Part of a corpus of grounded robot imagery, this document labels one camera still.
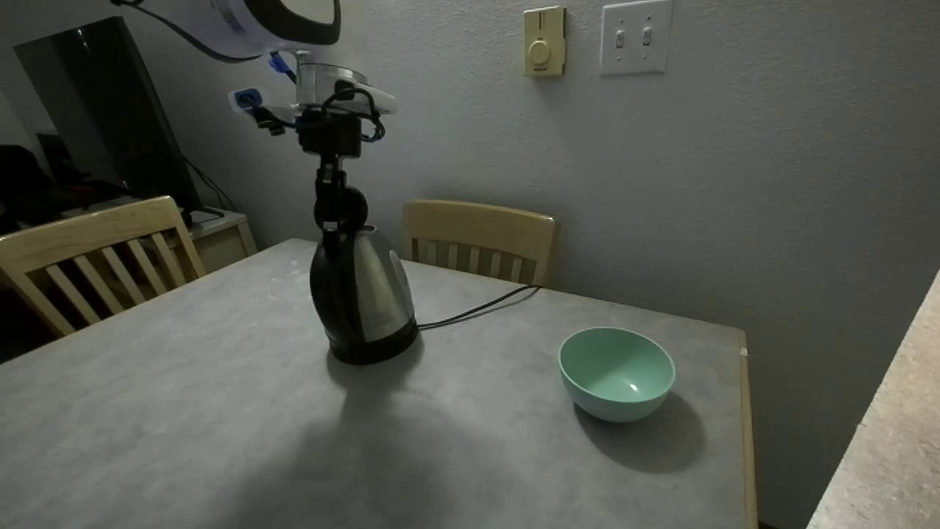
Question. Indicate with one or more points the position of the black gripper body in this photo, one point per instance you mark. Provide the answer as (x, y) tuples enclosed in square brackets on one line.
[(326, 132)]

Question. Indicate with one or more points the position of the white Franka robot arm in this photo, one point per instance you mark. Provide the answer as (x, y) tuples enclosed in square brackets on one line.
[(265, 19)]

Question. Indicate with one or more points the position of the teal ceramic bowl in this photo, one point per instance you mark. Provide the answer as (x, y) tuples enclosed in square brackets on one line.
[(617, 376)]

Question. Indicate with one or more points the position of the grey speckled countertop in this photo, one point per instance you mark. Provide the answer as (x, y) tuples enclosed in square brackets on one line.
[(890, 431)]

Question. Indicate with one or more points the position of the stainless steel electric kettle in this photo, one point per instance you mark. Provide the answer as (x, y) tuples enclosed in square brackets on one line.
[(378, 294)]

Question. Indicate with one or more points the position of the light wooden slat-back chair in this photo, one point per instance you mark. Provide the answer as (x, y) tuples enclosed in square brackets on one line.
[(479, 229), (88, 240)]

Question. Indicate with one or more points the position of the small beige side table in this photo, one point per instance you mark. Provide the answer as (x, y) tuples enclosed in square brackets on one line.
[(224, 235)]

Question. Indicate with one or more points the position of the white double light switch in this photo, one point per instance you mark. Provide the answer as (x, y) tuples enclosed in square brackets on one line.
[(635, 35)]

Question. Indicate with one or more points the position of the beige wall dial control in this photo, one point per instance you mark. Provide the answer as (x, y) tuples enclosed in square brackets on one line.
[(545, 43)]

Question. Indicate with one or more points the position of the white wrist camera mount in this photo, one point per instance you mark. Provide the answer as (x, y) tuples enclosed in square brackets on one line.
[(340, 84)]

